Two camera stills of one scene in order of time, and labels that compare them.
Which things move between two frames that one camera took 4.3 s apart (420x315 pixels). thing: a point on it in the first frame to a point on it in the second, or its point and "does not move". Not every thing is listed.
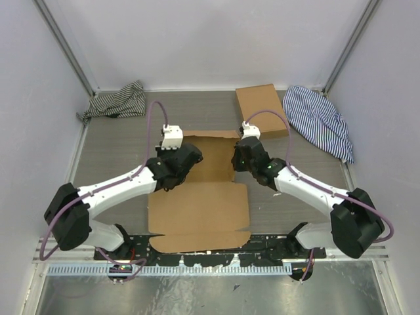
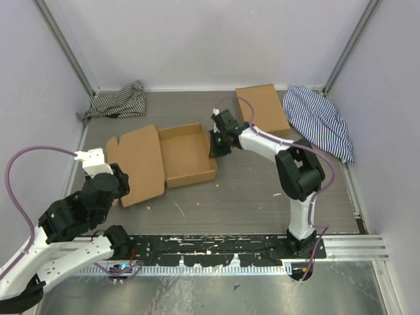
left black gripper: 161,152 to 125,187
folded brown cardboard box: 262,98 does not move
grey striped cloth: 130,102 does not move
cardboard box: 209,210 to 152,159
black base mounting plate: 276,249 does not move
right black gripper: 237,165 to 216,151
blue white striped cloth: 315,119 does not move
